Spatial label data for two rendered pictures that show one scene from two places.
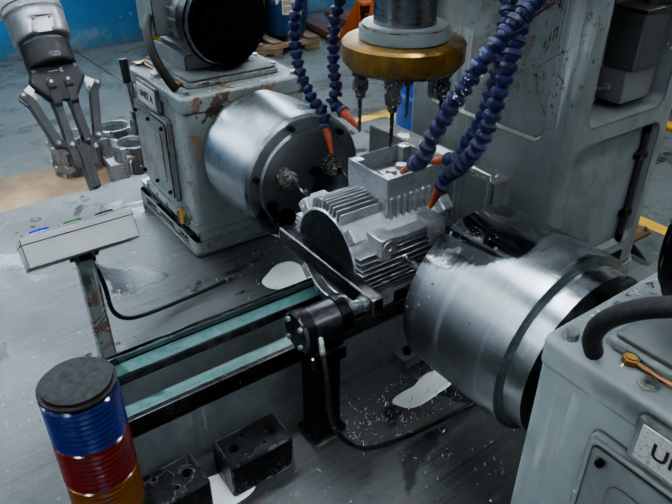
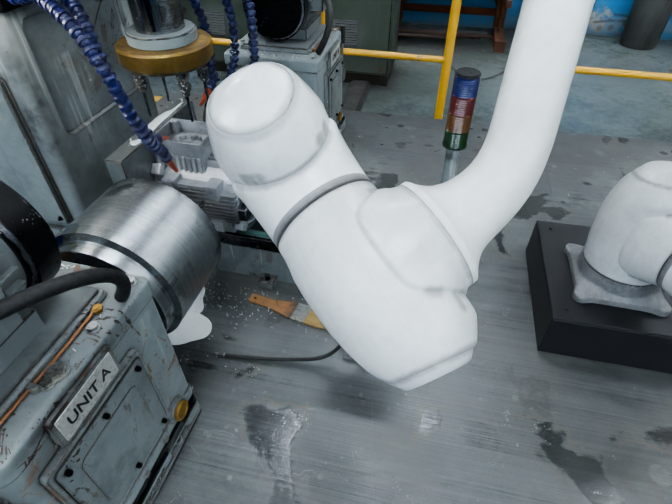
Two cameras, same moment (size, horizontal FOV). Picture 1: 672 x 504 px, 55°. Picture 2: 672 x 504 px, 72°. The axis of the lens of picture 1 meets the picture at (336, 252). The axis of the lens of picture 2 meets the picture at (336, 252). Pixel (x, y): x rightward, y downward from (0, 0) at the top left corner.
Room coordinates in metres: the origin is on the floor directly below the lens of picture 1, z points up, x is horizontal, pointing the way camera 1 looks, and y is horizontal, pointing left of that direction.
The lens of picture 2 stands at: (1.30, 0.82, 1.63)
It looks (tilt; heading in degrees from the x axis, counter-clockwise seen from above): 42 degrees down; 230
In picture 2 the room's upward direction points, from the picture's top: straight up
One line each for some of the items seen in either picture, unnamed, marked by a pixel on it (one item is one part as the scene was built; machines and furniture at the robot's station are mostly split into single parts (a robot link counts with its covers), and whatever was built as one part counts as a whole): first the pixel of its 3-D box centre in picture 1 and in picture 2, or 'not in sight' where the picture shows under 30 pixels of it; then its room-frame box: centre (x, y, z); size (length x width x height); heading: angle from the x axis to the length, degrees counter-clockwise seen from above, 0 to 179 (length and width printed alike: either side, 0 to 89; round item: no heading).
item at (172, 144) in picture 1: (215, 141); (38, 419); (1.41, 0.28, 0.99); 0.35 x 0.31 x 0.37; 35
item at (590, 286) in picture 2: not in sight; (615, 264); (0.37, 0.66, 0.94); 0.22 x 0.18 x 0.06; 35
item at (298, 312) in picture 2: not in sight; (289, 309); (0.92, 0.21, 0.80); 0.21 x 0.05 x 0.01; 118
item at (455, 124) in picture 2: (105, 482); (459, 120); (0.37, 0.20, 1.10); 0.06 x 0.06 x 0.04
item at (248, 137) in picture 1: (266, 154); (122, 280); (1.22, 0.14, 1.04); 0.37 x 0.25 x 0.25; 35
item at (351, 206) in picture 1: (374, 237); (212, 183); (0.93, -0.06, 1.01); 0.20 x 0.19 x 0.19; 125
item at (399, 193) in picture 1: (395, 180); (188, 145); (0.95, -0.10, 1.11); 0.12 x 0.11 x 0.07; 125
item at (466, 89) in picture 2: (84, 408); (465, 84); (0.37, 0.20, 1.19); 0.06 x 0.06 x 0.04
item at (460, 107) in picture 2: (95, 447); (462, 102); (0.37, 0.20, 1.14); 0.06 x 0.06 x 0.04
